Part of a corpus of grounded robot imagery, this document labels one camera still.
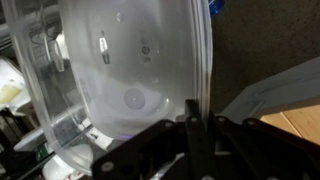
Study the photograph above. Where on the rectangular clear plastic container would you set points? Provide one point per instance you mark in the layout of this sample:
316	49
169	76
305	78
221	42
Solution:
110	66

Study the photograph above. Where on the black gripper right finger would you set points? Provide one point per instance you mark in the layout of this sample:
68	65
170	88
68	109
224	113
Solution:
260	153

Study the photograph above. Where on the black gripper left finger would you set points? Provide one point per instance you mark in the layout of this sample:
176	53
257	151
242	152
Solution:
150	150

